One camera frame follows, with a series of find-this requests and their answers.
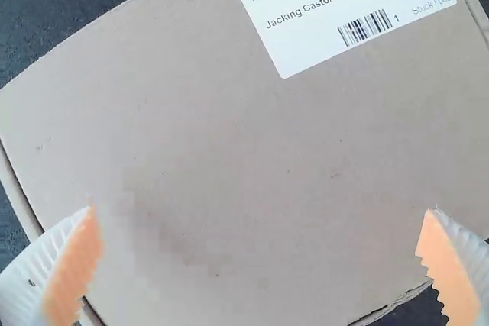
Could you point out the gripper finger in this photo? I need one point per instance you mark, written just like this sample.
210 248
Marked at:
458 272
46 276

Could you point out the cardboard box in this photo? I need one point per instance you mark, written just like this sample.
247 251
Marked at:
244 142

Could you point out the black mat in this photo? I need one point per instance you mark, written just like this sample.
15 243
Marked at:
46 5

